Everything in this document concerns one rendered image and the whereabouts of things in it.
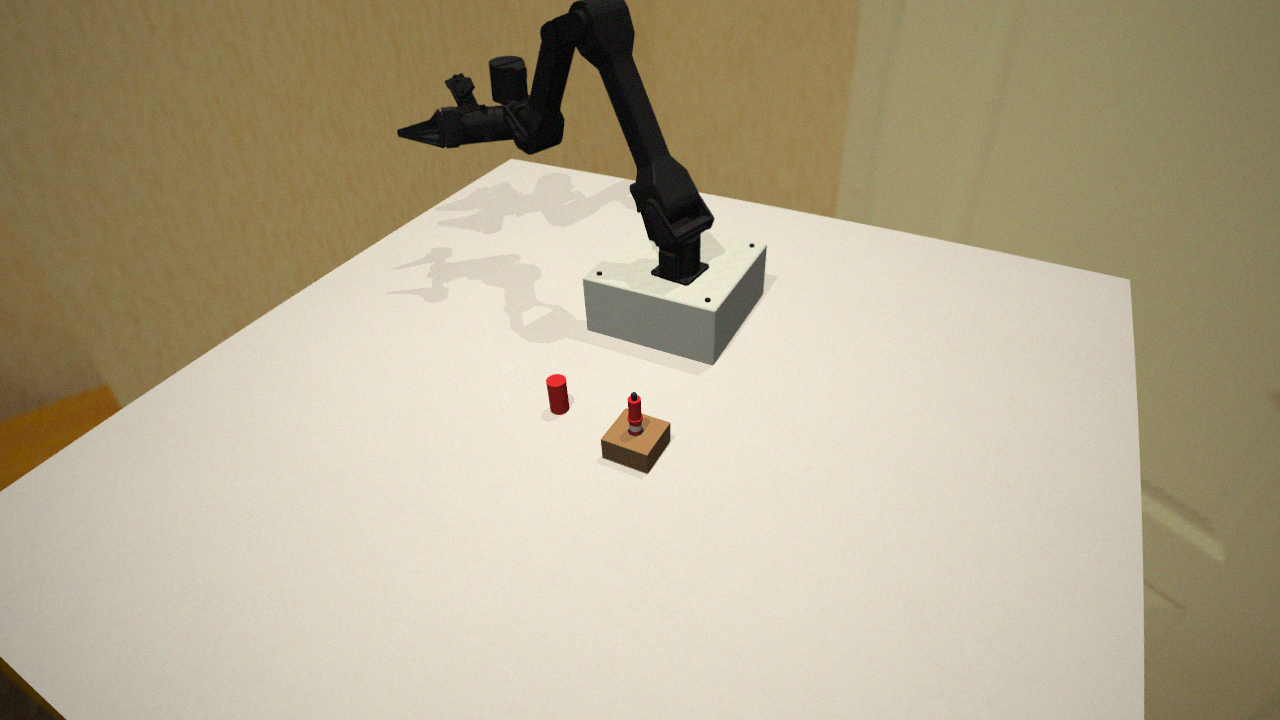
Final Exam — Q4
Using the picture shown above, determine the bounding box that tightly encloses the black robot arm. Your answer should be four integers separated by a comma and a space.
489, 0, 716, 286

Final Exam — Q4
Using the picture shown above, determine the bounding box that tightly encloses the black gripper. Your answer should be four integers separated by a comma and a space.
397, 106, 497, 149

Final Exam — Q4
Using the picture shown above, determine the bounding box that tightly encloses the tan square block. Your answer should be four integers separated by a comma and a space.
602, 407, 671, 474

